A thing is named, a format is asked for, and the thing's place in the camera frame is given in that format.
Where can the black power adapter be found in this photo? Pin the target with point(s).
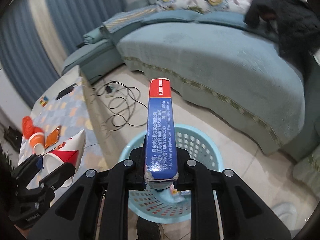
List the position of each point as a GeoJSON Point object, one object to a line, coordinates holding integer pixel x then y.
{"type": "Point", "coordinates": [109, 89]}

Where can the light blue plastic basket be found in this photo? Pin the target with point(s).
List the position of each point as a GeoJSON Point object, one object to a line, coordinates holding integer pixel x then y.
{"type": "Point", "coordinates": [195, 140]}

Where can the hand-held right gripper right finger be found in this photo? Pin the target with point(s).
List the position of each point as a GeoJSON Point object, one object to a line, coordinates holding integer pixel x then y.
{"type": "Point", "coordinates": [182, 160]}

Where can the orange plastic bag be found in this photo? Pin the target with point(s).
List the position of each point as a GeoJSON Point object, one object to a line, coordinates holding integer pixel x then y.
{"type": "Point", "coordinates": [27, 125]}

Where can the white power strip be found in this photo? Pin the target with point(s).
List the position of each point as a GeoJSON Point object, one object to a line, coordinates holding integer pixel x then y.
{"type": "Point", "coordinates": [112, 95]}

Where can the orange paper cup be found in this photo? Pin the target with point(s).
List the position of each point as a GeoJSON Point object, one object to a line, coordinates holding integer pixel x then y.
{"type": "Point", "coordinates": [37, 141]}

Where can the green potted plant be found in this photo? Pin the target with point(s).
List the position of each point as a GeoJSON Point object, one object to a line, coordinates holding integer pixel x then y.
{"type": "Point", "coordinates": [5, 155]}

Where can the teal sofa cushion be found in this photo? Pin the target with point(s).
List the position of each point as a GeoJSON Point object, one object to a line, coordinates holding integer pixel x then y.
{"type": "Point", "coordinates": [222, 20]}
{"type": "Point", "coordinates": [170, 17]}

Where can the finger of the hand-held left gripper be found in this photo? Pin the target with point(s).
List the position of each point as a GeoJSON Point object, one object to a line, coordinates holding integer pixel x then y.
{"type": "Point", "coordinates": [60, 175]}
{"type": "Point", "coordinates": [39, 163]}

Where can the blue curtain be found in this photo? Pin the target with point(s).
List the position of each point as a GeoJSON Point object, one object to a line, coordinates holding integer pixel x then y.
{"type": "Point", "coordinates": [22, 55]}
{"type": "Point", "coordinates": [85, 12]}

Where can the folded teal blanket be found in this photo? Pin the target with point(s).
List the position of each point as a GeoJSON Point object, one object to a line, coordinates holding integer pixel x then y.
{"type": "Point", "coordinates": [95, 36]}

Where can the red white paper cup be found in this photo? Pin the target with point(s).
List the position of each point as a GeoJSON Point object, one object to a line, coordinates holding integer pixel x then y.
{"type": "Point", "coordinates": [65, 155]}

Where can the orange foil snack wrapper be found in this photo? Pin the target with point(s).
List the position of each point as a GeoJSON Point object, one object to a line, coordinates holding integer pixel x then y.
{"type": "Point", "coordinates": [53, 137]}

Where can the person's right hand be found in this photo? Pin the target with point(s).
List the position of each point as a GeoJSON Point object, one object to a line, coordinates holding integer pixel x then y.
{"type": "Point", "coordinates": [148, 230]}

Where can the black chair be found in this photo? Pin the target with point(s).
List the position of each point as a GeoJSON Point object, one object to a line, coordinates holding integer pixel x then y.
{"type": "Point", "coordinates": [5, 185]}

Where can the pale teal fabric stool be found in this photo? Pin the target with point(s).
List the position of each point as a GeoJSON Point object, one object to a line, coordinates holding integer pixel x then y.
{"type": "Point", "coordinates": [307, 167]}

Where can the black jacket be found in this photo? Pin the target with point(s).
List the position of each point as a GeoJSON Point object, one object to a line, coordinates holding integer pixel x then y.
{"type": "Point", "coordinates": [287, 22]}

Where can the teal fabric sofa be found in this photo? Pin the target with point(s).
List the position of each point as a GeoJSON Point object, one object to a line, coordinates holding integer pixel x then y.
{"type": "Point", "coordinates": [212, 62]}

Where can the striped teal sofa throw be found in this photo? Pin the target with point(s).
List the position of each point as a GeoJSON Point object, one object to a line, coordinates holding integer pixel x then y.
{"type": "Point", "coordinates": [130, 17]}

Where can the white slipper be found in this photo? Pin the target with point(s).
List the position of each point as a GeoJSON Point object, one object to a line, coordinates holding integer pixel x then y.
{"type": "Point", "coordinates": [283, 211]}

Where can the black smartphone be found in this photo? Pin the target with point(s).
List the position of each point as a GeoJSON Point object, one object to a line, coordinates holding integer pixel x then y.
{"type": "Point", "coordinates": [65, 92]}

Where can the striped grey white cloth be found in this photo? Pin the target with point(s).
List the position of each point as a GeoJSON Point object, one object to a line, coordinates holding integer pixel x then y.
{"type": "Point", "coordinates": [23, 152]}

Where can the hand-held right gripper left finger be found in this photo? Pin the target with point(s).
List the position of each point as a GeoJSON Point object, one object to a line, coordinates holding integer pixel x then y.
{"type": "Point", "coordinates": [136, 160]}

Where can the small multicoloured cube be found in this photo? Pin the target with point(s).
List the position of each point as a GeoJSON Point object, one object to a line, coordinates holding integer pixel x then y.
{"type": "Point", "coordinates": [44, 100]}

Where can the white sheer curtain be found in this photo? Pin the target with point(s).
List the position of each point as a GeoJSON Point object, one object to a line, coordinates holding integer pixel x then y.
{"type": "Point", "coordinates": [47, 25]}

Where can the blue red card box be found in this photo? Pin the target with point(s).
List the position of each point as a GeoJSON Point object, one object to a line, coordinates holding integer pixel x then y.
{"type": "Point", "coordinates": [160, 130]}

